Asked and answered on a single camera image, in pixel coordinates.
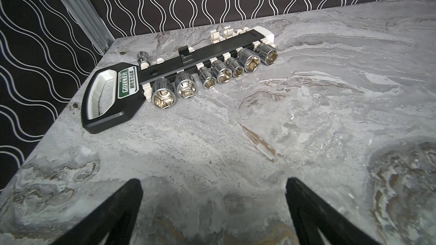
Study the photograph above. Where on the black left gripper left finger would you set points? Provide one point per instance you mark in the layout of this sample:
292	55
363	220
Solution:
112	221

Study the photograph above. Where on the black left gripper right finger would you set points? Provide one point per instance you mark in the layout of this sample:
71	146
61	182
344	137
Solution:
314	218

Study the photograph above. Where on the large chrome socket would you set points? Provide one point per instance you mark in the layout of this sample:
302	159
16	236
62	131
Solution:
163	95

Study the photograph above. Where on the small chrome socket behind rail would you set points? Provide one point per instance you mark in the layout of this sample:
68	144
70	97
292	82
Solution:
143	60

